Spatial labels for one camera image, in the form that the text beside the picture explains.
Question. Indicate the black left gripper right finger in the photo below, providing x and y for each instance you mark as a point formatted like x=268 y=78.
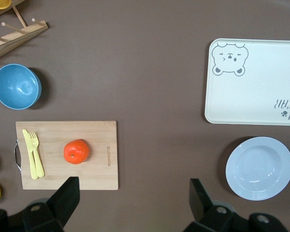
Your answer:
x=205 y=210

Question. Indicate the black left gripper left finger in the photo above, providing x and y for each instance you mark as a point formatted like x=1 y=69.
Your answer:
x=62 y=203

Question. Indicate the orange mandarin fruit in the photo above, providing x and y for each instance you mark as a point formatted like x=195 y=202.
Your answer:
x=76 y=151

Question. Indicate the pale lavender round plate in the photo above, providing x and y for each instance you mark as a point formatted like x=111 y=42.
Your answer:
x=258 y=169

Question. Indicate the yellow plastic fork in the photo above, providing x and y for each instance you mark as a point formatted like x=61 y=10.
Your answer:
x=38 y=162

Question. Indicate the yellow plastic knife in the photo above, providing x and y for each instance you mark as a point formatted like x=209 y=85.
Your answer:
x=30 y=154

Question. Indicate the bamboo cutting board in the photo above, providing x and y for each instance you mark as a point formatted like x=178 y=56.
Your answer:
x=87 y=135

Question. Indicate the blue bowl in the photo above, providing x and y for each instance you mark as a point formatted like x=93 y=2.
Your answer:
x=15 y=85

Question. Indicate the cream tray with bear print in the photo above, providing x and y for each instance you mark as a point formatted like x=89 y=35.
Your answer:
x=251 y=91

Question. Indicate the wooden peg rack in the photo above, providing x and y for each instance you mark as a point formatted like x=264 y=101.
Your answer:
x=12 y=38

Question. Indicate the yellow cup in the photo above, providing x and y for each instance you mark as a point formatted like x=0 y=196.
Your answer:
x=0 y=3

